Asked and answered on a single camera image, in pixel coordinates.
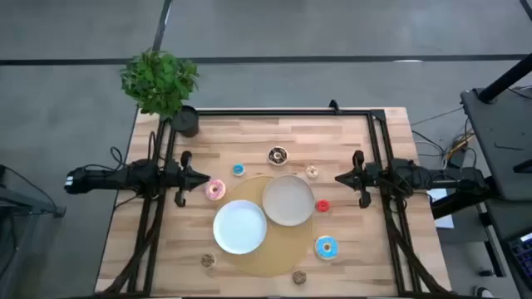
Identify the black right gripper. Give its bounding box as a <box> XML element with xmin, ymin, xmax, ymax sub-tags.
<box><xmin>334</xmin><ymin>149</ymin><xmax>382</xmax><ymax>209</ymax></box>

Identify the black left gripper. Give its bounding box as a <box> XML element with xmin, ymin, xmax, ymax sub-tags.
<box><xmin>165</xmin><ymin>149</ymin><xmax>212</xmax><ymax>208</ymax></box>

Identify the large pink frosted donut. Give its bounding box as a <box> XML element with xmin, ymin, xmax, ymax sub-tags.
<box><xmin>204</xmin><ymin>179</ymin><xmax>227</xmax><ymax>202</ymax></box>

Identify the large blue frosted donut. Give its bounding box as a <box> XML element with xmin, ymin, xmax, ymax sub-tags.
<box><xmin>314</xmin><ymin>235</ymin><xmax>340</xmax><ymax>262</ymax></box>

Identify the black plant pot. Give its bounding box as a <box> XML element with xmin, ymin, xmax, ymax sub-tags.
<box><xmin>170</xmin><ymin>105</ymin><xmax>200</xmax><ymax>138</ymax></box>

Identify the beige plate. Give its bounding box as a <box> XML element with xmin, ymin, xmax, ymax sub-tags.
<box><xmin>261</xmin><ymin>174</ymin><xmax>316</xmax><ymax>228</ymax></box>

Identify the white plate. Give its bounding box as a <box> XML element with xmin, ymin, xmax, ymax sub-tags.
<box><xmin>212</xmin><ymin>199</ymin><xmax>268</xmax><ymax>256</ymax></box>

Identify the round woven straw placemat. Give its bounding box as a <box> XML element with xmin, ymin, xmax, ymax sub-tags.
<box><xmin>218</xmin><ymin>174</ymin><xmax>313</xmax><ymax>278</ymax></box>

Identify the white paper sheet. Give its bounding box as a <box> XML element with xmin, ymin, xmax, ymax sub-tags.
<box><xmin>427</xmin><ymin>186</ymin><xmax>455</xmax><ymax>229</ymax></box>

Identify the green leafy plant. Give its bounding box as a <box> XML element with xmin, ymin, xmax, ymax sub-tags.
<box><xmin>119</xmin><ymin>47</ymin><xmax>200</xmax><ymax>120</ymax></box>

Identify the black power adapter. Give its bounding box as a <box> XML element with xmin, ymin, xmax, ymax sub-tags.
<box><xmin>450</xmin><ymin>148</ymin><xmax>469</xmax><ymax>169</ymax></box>

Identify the grey side table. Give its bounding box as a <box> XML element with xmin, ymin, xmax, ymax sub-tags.
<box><xmin>460</xmin><ymin>86</ymin><xmax>532</xmax><ymax>203</ymax></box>

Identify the dark desk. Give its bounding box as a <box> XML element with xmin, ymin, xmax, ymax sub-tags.
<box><xmin>481</xmin><ymin>198</ymin><xmax>532</xmax><ymax>299</ymax></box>

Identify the grey cart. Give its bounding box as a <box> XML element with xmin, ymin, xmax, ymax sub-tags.
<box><xmin>0</xmin><ymin>164</ymin><xmax>67</xmax><ymax>299</ymax></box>

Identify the black pole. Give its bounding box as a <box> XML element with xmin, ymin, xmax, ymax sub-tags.
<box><xmin>477</xmin><ymin>53</ymin><xmax>532</xmax><ymax>104</ymax></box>

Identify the black keyboard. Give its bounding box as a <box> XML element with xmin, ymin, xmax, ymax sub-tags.
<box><xmin>509</xmin><ymin>234</ymin><xmax>532</xmax><ymax>283</ymax></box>

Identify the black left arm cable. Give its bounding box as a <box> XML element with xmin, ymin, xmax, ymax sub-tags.
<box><xmin>108</xmin><ymin>145</ymin><xmax>126</xmax><ymax>169</ymax></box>

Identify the black floor cable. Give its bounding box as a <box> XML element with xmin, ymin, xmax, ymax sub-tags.
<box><xmin>410</xmin><ymin>106</ymin><xmax>465</xmax><ymax>126</ymax></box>

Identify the yellow cable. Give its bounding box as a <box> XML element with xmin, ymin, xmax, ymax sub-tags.
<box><xmin>443</xmin><ymin>131</ymin><xmax>475</xmax><ymax>161</ymax></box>

